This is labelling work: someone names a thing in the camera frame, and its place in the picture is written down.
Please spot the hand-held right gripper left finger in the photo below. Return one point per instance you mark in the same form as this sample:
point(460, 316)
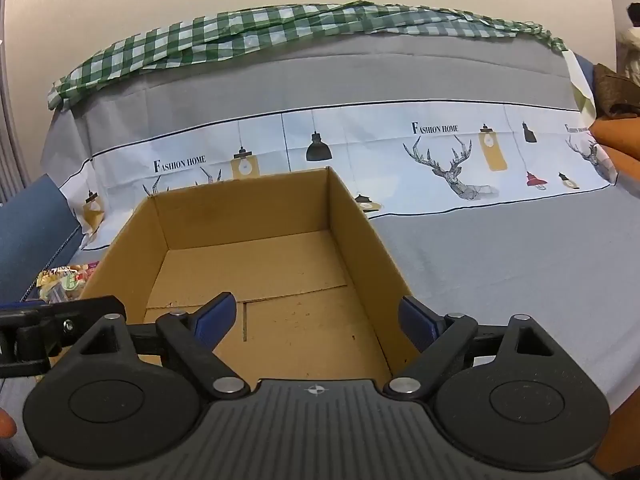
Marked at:
point(217, 317)

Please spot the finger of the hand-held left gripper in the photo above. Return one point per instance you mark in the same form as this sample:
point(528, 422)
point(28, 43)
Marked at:
point(45, 317)

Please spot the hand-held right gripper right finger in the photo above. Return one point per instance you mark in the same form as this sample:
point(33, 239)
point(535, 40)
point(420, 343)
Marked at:
point(415, 320)

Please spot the pile of colourful snack packets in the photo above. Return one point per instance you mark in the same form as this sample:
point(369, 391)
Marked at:
point(65, 282)

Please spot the brown cardboard box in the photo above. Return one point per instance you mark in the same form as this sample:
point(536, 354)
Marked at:
point(280, 270)

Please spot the person's left hand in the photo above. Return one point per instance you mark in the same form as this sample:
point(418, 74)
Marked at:
point(6, 424)

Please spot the blue cushion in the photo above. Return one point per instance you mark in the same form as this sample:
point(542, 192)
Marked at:
point(35, 240)

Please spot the grey printed bed sheet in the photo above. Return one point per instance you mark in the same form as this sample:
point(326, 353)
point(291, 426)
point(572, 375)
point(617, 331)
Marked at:
point(475, 260)

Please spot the grey curtain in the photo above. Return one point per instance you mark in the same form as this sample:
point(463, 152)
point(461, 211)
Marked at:
point(10, 150)

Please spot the orange cushion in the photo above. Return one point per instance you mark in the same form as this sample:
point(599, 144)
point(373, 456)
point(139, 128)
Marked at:
point(617, 140)

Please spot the green checked cloth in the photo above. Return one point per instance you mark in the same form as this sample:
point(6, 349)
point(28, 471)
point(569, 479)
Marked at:
point(210, 35)

